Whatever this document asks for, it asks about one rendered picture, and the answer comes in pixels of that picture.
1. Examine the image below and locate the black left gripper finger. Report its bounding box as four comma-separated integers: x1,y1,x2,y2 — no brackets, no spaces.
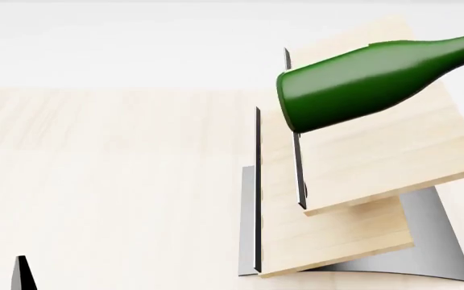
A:
10,255,39,290

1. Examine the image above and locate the green glass wine bottle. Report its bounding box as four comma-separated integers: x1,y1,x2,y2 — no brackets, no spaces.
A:
275,28,464,135

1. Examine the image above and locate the wooden wine rack shelf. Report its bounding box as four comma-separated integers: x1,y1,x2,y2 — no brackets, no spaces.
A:
287,14,464,218
257,111,416,280

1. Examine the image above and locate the grey curved metal rack base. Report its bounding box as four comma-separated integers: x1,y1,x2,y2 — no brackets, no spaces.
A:
238,164,464,284

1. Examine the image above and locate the black rack rail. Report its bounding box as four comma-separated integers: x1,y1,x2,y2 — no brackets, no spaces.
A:
251,106,264,273
283,47,309,210

